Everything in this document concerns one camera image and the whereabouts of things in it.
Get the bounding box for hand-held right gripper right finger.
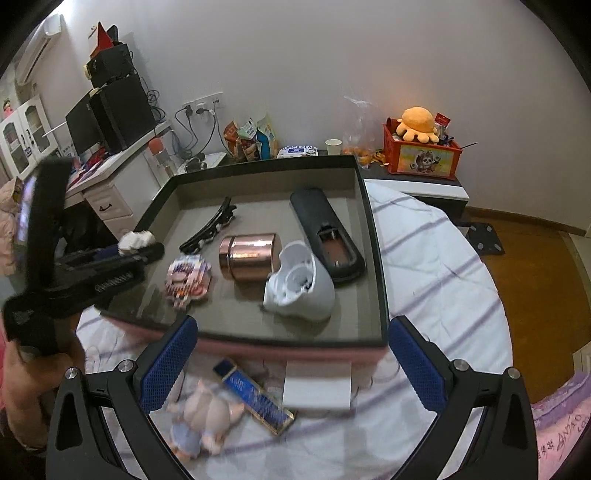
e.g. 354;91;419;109
388;315;539;480

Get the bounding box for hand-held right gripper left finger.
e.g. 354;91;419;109
45;314;199;480

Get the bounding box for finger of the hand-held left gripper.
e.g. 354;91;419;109
58;247;122;266
90;243;165;278

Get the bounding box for pink white block figure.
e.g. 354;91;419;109
119;230;156;256

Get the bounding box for pink block model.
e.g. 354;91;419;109
167;254;214;311

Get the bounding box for small pink-haired doll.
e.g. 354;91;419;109
166;378;245;462

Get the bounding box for black hair clip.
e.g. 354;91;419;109
179;197;238;254

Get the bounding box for dark blue gold case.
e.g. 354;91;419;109
213;359;296;435

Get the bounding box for white square box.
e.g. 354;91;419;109
283;360;355;411

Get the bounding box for rose gold metal canister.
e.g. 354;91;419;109
219;233;282;282

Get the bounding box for pink box with black rim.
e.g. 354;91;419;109
99;154;391;370

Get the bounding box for white plastic holder device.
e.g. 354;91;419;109
263;240;336;321

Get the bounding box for black remote control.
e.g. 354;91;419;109
290;187;366;283

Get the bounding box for pink coat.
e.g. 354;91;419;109
0;178;25;278

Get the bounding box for white desk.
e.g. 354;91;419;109
65;120;175;232

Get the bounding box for round table with quilted cover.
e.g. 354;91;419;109
76;178;514;480

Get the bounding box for white glass door cabinet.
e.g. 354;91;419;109
0;95;59;182

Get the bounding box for bottle with orange cap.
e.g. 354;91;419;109
148;136;175;181

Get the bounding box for black computer monitor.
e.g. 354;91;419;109
65;90;105;156

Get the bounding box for black speakers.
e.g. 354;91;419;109
89;73;157;154

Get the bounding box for snack bags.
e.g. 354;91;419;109
224;113;280;162

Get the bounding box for purple printed blanket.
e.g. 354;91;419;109
530;369;591;480

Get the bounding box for black white low cabinet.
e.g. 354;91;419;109
364;164;471;223

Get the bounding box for wet wipes pack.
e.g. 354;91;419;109
276;144;320;160

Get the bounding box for white air conditioner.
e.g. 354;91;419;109
14;14;64;85

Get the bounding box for red paper item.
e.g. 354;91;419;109
90;21;122;56

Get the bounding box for red printed crate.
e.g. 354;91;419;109
382;124;463;180

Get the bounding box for orange plush octopus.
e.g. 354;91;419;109
396;107;441;143

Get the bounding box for clear plastic bag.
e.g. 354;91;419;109
342;95;385;158

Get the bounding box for white wall socket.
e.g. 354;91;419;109
182;93;225;117

